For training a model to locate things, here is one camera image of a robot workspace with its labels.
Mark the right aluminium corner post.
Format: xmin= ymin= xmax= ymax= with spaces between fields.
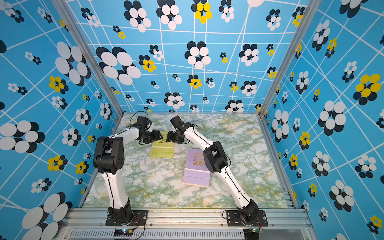
xmin=260 ymin=0 xmax=321 ymax=119

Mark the left aluminium corner post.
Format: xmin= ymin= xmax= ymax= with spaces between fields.
xmin=53 ymin=1 xmax=124 ymax=118

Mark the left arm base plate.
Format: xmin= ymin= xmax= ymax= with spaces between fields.
xmin=105 ymin=208 xmax=149 ymax=227

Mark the aluminium front rail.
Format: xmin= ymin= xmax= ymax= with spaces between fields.
xmin=57 ymin=208 xmax=317 ymax=240

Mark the left green circuit board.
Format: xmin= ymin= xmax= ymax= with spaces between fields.
xmin=114 ymin=229 xmax=134 ymax=237

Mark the green circuit board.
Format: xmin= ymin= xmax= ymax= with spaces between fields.
xmin=114 ymin=229 xmax=134 ymax=237
xmin=243 ymin=229 xmax=261 ymax=240

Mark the purple calendar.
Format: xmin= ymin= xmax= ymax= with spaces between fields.
xmin=182 ymin=148 xmax=211 ymax=184

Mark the aluminium corner post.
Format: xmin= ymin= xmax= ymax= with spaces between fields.
xmin=260 ymin=0 xmax=321 ymax=119
xmin=53 ymin=1 xmax=124 ymax=118

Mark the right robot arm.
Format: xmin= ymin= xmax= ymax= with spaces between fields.
xmin=167 ymin=116 xmax=263 ymax=226

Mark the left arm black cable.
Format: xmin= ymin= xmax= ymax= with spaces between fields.
xmin=128 ymin=110 xmax=151 ymax=127

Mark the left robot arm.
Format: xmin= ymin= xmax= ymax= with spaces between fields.
xmin=93 ymin=116 xmax=163 ymax=226

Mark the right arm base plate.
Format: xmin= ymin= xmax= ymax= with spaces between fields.
xmin=224 ymin=210 xmax=269 ymax=228

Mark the green desk calendar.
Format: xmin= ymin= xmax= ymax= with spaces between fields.
xmin=150 ymin=131 xmax=175 ymax=159

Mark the pink calendar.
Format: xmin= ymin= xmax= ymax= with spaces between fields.
xmin=182 ymin=182 xmax=210 ymax=188

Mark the right green circuit board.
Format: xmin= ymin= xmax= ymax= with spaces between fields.
xmin=243 ymin=229 xmax=261 ymax=240

